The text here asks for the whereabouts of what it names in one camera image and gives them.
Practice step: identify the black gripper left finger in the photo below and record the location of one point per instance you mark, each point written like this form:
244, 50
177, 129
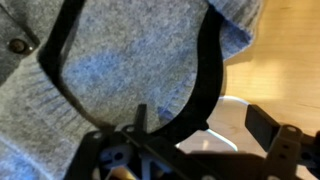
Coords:
133, 146

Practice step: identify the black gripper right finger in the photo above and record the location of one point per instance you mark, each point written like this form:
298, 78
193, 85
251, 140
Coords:
286, 150

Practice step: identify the gray knit sweater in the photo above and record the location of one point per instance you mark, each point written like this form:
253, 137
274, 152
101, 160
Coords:
133, 60

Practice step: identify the black clothes hanger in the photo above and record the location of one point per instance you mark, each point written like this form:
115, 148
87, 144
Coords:
210, 83

